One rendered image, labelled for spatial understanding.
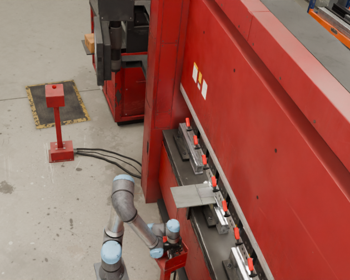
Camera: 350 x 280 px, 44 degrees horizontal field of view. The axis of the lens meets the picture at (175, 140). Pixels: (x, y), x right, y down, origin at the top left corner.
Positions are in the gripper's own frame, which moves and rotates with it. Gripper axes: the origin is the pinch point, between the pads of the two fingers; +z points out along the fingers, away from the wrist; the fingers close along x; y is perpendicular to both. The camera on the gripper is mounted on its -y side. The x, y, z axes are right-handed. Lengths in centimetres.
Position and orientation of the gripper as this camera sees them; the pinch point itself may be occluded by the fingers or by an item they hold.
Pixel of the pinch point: (169, 259)
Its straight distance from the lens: 288.7
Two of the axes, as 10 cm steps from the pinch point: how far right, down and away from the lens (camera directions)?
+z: -0.1, 7.5, 6.7
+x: -4.8, -5.9, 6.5
